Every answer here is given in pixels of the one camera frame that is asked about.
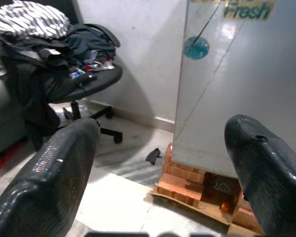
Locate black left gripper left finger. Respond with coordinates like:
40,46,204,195
0,118,101,237

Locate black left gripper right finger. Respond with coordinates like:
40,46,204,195
223,114,296,237

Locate white fridge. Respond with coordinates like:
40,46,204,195
173,0,296,179

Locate red cloth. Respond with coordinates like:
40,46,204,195
0,142,22,176

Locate small orange ball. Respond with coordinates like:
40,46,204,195
219,201,232,213

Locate orange brick stack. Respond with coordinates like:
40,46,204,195
156,142,265,235

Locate black office swivel chair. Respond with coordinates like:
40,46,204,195
43,23,124,144

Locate dark clothes pile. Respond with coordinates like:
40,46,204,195
0,23,121,152

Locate small black plastic piece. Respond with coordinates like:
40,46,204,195
145,147,164,165

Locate colourful packets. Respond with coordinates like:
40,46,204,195
68,58,116,80

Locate round blue sticker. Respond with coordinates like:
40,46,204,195
183,36,210,60

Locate black white striped cloth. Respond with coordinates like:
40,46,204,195
0,0,71,40

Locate Fresh label sticker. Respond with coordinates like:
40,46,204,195
221,0,275,22

